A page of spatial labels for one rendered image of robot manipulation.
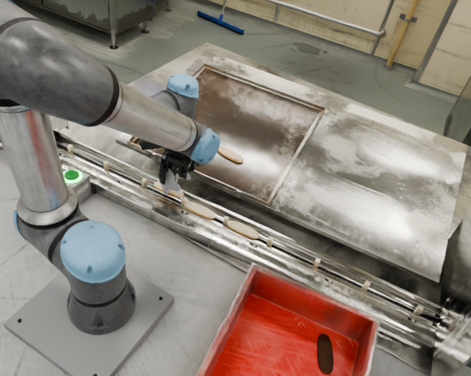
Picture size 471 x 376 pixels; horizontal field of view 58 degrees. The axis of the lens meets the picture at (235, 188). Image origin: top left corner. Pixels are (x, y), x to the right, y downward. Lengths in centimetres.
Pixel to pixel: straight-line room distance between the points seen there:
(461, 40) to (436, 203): 307
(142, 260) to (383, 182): 78
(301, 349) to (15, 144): 75
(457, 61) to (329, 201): 328
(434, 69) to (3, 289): 402
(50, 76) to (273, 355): 75
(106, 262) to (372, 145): 100
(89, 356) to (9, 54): 64
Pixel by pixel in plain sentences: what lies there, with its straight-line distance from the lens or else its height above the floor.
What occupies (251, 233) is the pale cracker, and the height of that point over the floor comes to 86.
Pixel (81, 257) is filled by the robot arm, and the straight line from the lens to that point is 86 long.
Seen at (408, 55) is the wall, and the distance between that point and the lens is 478.
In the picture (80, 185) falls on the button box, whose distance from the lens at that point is 128.
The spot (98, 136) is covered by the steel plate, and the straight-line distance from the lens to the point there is 157.
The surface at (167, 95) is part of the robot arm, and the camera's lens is 101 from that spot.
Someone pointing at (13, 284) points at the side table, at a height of 82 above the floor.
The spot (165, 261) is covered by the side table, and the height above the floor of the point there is 82.
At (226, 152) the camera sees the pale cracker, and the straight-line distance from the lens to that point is 137.
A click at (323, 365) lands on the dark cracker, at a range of 107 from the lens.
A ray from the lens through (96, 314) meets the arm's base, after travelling 98.
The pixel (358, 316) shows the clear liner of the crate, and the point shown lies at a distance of 106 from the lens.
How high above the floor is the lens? 174
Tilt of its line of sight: 41 degrees down
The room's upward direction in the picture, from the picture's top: 11 degrees clockwise
